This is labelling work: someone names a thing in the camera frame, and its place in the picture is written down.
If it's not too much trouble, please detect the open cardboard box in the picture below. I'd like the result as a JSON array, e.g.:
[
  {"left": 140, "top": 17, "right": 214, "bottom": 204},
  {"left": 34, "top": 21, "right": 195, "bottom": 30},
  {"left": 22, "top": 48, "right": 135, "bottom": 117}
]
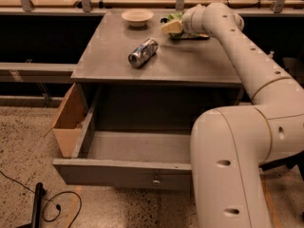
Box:
[{"left": 45, "top": 84, "right": 87, "bottom": 158}]

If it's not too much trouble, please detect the white ceramic bowl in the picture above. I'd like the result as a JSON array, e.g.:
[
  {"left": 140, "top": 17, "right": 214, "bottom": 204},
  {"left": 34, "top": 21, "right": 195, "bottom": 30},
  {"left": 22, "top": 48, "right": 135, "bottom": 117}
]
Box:
[{"left": 122, "top": 9, "right": 154, "bottom": 28}]

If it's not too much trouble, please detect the green rice chip bag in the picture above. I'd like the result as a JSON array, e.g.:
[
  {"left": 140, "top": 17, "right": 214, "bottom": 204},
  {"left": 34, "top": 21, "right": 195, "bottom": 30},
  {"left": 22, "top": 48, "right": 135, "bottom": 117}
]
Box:
[{"left": 161, "top": 12, "right": 209, "bottom": 40}]

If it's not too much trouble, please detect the black office chair base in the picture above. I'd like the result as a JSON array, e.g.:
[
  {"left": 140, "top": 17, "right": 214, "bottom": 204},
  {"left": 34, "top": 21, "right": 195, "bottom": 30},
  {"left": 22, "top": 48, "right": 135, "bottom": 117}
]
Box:
[{"left": 259, "top": 151, "right": 304, "bottom": 180}]

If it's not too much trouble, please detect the crushed silver soda can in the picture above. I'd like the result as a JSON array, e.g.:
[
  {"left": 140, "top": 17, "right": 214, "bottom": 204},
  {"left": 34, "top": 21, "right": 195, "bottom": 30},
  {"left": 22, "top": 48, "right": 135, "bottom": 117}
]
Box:
[{"left": 128, "top": 38, "right": 159, "bottom": 67}]

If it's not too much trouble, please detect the open grey top drawer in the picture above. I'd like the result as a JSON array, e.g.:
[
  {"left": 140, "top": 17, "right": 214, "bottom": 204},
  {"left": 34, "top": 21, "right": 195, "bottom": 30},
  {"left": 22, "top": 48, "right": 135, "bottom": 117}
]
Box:
[{"left": 54, "top": 87, "right": 203, "bottom": 190}]

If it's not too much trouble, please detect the grey cabinet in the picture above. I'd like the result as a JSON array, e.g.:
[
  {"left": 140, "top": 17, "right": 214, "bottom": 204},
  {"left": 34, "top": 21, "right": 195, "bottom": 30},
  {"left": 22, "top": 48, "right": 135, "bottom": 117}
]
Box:
[{"left": 72, "top": 10, "right": 241, "bottom": 115}]

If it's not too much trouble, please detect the black cable on floor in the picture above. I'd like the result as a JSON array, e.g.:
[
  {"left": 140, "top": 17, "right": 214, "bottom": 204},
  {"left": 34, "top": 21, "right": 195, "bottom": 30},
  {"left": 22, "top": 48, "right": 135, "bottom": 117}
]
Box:
[{"left": 0, "top": 170, "right": 83, "bottom": 228}]

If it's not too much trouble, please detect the clear sanitizer pump bottle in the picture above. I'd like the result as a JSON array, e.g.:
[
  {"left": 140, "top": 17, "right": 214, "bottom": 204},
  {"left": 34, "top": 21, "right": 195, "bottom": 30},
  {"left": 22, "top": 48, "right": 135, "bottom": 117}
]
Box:
[{"left": 268, "top": 50, "right": 275, "bottom": 59}]

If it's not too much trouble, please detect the black pole on floor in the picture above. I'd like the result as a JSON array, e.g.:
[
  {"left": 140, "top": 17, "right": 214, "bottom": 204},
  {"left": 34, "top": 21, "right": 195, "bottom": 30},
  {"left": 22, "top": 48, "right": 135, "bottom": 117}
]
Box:
[{"left": 17, "top": 182, "right": 46, "bottom": 228}]

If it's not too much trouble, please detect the metal drawer knob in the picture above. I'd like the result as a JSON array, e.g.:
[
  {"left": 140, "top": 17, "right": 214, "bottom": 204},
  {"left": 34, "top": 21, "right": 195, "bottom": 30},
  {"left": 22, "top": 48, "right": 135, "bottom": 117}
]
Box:
[{"left": 152, "top": 175, "right": 161, "bottom": 185}]

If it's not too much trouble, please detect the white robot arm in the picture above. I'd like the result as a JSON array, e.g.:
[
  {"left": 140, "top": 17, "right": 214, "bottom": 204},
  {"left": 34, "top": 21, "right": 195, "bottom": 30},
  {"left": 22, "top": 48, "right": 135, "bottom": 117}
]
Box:
[{"left": 161, "top": 3, "right": 304, "bottom": 228}]

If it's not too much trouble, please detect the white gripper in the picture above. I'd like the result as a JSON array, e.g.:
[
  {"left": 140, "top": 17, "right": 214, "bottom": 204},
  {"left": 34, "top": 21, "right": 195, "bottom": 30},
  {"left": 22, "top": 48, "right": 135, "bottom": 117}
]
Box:
[{"left": 161, "top": 4, "right": 207, "bottom": 34}]

